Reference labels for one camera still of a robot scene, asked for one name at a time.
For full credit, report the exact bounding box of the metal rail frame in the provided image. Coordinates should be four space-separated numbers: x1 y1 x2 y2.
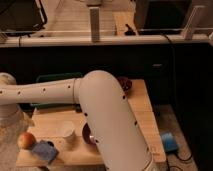
0 9 213 48

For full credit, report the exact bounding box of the white plastic cup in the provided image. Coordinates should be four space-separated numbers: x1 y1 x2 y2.
58 121 75 142

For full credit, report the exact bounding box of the yellow red apple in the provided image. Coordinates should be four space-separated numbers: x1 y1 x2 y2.
17 132 36 149

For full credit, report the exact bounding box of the wooden board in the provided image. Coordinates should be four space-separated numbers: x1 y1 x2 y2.
15 78 167 168

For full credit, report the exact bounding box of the purple bowl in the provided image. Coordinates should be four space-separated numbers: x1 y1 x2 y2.
82 124 96 145

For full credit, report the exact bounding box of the blue object on floor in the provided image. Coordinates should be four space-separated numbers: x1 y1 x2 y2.
161 132 178 153

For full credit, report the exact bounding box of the dark red object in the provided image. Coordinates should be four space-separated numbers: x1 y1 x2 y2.
117 77 132 92

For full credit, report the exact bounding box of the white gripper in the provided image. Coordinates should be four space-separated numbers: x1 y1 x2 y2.
0 104 34 135

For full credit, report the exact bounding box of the green tray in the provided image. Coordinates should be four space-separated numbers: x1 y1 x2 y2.
30 72 83 109

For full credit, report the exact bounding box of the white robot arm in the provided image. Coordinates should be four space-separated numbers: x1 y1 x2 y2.
0 70 158 171

